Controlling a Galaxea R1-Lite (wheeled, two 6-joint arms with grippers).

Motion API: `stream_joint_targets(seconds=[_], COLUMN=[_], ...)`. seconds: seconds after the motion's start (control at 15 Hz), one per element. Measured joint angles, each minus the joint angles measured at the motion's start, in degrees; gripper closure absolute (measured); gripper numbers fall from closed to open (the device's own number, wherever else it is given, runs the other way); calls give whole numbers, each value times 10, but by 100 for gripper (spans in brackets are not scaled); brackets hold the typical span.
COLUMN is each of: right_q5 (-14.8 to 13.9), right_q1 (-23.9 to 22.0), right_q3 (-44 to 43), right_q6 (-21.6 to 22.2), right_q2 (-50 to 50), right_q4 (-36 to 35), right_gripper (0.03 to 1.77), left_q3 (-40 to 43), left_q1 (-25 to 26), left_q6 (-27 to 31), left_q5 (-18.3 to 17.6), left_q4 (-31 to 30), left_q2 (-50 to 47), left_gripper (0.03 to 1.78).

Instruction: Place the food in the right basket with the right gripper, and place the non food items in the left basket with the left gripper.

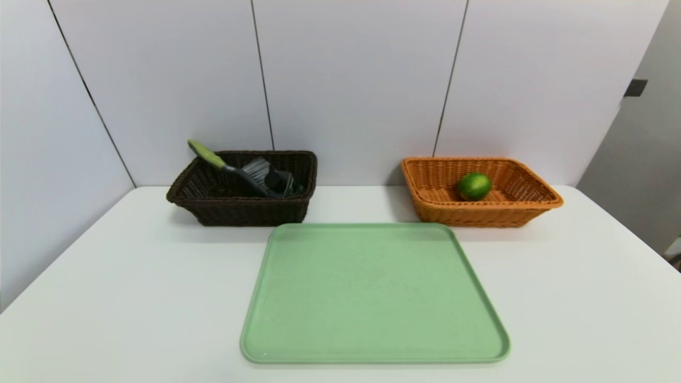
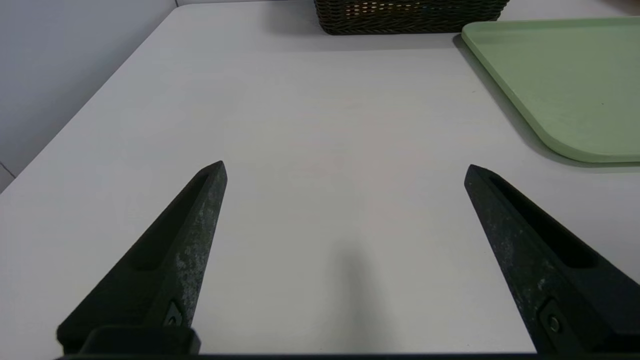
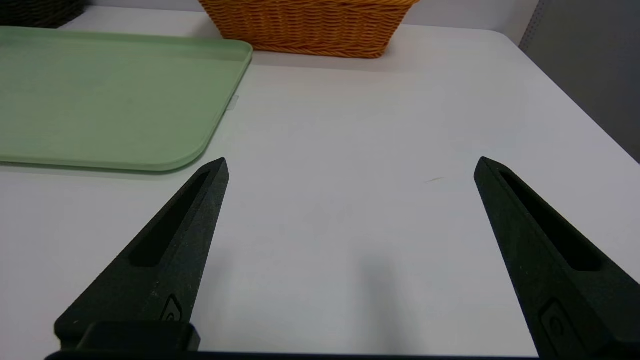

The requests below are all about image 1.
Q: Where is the green handled grey bristle brush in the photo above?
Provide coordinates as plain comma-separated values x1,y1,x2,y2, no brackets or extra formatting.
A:
187,139,277,199

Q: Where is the green mango fruit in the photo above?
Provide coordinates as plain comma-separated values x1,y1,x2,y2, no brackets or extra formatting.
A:
458,172,493,202

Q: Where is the dark brown wicker basket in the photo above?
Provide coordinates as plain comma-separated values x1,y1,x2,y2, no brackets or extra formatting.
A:
165,149,318,227

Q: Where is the orange wicker basket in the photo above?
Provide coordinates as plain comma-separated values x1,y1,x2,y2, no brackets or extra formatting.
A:
401,156,565,229

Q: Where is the light green plastic tray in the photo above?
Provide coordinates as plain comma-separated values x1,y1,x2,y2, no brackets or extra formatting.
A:
239,222,512,365

